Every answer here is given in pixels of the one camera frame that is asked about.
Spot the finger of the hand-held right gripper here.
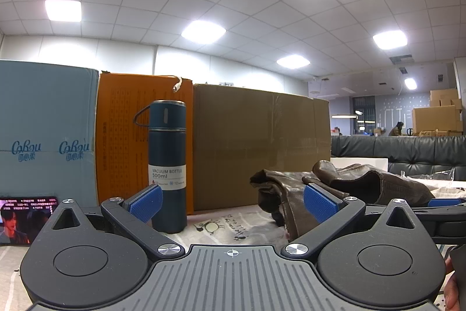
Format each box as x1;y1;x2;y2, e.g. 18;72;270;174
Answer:
417;197;466;247

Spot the clear plastic bag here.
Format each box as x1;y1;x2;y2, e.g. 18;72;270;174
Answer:
400;167;466;182

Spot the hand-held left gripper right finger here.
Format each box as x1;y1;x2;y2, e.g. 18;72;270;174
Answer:
281;183;423;258

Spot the dark leather sofa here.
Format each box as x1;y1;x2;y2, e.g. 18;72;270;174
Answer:
331;135;466;175

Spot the person's right hand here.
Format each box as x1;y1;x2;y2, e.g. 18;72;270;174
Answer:
445;256;466;311

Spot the brown leather garment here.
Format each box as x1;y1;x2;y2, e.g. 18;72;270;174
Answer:
250;160;435;239

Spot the black smartphone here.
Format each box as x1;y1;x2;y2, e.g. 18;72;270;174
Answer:
0;195;59;245

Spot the stack of cardboard boxes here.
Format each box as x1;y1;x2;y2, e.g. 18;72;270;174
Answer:
412;89;466;137

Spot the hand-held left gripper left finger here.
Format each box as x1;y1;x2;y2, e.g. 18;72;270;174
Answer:
44;185;184;259

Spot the orange cardboard box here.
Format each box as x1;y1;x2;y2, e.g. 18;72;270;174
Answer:
95;71;194;208

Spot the light blue cardboard box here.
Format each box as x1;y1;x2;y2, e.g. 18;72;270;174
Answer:
0;59;100;208

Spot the dark blue vacuum bottle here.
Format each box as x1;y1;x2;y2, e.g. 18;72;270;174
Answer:
134;100;188;234

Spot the large brown cardboard box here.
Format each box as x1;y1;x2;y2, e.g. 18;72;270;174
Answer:
192;83;332;212

